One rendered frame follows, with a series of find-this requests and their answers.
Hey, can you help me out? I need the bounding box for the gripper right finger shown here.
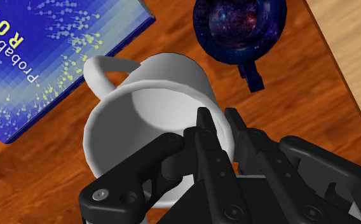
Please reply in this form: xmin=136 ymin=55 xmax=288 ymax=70
xmin=224 ymin=107 xmax=361 ymax=224

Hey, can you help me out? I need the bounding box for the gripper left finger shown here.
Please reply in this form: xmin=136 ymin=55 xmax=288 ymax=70
xmin=78 ymin=106 xmax=252 ymax=224

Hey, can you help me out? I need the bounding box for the white mug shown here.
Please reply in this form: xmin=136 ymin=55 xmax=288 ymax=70
xmin=83 ymin=52 xmax=235 ymax=209

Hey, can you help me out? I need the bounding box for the dark blue galaxy mug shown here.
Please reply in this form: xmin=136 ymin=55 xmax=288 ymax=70
xmin=193 ymin=0 xmax=288 ymax=94

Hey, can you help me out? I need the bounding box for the blue book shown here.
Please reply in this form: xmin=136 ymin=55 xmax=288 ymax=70
xmin=0 ymin=0 xmax=156 ymax=145

